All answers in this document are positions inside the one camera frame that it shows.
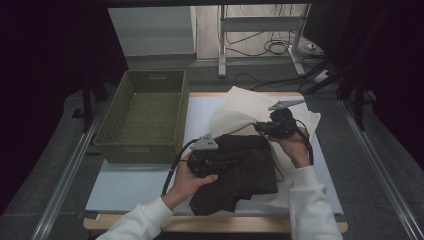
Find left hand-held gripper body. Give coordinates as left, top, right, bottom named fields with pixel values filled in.
left=186, top=133, right=220, bottom=179

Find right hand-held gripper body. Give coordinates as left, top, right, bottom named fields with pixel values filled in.
left=268, top=98, right=306, bottom=139

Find cream cloth bag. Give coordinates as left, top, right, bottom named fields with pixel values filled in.
left=207, top=85, right=322, bottom=210

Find dark brown cloth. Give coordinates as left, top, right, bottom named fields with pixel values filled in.
left=188, top=133, right=280, bottom=217

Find green woven basket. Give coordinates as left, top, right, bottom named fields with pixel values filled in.
left=93, top=69, right=190, bottom=165

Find person's right hand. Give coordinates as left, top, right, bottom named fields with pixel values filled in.
left=269, top=127, right=312, bottom=170

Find person's left hand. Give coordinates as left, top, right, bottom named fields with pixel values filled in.
left=162, top=159, right=219, bottom=211

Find white power strip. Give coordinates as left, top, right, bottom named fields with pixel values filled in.
left=313, top=68, right=332, bottom=84

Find white table mat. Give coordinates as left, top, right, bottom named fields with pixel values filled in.
left=85, top=95, right=344, bottom=215

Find black metal stand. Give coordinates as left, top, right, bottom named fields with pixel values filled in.
left=71, top=77, right=108, bottom=133
left=335, top=75, right=368, bottom=132

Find dark curtain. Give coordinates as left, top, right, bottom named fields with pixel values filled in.
left=302, top=0, right=424, bottom=172
left=0, top=0, right=129, bottom=215

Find white cabinet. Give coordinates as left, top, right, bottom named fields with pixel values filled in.
left=107, top=6, right=197, bottom=58

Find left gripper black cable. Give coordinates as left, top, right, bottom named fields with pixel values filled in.
left=161, top=138, right=200, bottom=197

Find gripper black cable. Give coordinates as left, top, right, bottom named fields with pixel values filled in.
left=294, top=118, right=315, bottom=166
left=161, top=138, right=200, bottom=197

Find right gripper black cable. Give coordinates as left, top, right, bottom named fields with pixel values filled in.
left=294, top=118, right=315, bottom=166

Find long black floor cable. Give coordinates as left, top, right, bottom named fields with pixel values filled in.
left=233, top=59, right=330, bottom=92

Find coiled black floor cables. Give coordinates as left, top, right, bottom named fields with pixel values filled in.
left=225, top=31, right=303, bottom=58

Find white metal desk frame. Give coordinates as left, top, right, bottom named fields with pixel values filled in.
left=217, top=3, right=312, bottom=79

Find aluminium floor rail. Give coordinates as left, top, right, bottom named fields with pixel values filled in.
left=337, top=98, right=424, bottom=240
left=29, top=99, right=112, bottom=240

